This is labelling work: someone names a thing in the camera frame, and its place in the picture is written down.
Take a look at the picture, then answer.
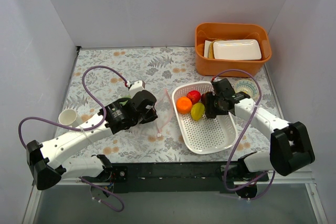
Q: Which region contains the dark purple fruit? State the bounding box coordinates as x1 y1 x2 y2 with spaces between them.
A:
201 93 207 104

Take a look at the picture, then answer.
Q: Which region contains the clear zip top bag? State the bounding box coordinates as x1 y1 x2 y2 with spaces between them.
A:
131 88 174 138

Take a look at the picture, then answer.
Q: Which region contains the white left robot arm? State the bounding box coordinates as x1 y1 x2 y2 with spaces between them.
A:
26 90 157 190

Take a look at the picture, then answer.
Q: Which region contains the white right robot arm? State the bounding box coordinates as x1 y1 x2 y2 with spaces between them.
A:
202 79 315 181

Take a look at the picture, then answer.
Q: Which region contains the yellow star fruit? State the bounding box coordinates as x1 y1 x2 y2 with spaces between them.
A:
191 102 205 121

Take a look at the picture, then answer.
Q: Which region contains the red strawberry fruit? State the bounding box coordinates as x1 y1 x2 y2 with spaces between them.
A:
186 90 202 104

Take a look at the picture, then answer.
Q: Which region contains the small patterned bowl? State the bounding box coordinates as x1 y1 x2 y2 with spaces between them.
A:
234 79 259 101

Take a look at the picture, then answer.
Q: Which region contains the white perforated plastic basket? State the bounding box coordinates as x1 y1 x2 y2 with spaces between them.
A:
172 81 238 155

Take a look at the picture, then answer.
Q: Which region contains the orange fruit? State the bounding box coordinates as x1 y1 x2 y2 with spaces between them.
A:
176 97 193 114

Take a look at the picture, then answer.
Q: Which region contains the floral table mat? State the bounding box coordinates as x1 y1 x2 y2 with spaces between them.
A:
54 46 291 164

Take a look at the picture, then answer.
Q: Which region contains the yellow plate in tub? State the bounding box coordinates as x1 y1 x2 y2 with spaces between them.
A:
204 40 214 59

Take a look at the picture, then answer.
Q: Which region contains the white cup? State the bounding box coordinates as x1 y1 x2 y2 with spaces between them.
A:
58 109 82 127

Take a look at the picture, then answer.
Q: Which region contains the orange plastic tub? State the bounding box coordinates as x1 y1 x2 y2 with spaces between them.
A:
195 23 272 76

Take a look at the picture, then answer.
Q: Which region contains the white rectangular plate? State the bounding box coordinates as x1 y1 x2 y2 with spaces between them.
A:
213 39 262 60

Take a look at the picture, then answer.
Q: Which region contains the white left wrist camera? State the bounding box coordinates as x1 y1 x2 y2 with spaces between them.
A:
126 80 145 98

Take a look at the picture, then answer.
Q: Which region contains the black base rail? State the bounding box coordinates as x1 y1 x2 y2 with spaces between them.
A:
81 159 271 198

